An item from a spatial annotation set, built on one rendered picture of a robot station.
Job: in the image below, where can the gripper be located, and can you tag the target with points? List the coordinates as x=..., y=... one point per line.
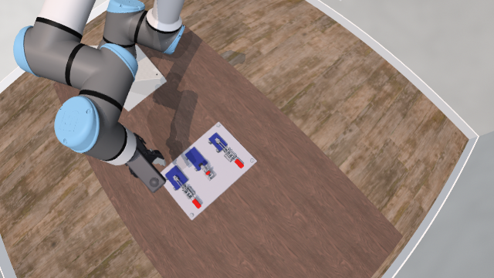
x=155, y=156

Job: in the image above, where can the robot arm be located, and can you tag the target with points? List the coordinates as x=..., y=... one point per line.
x=51, y=49

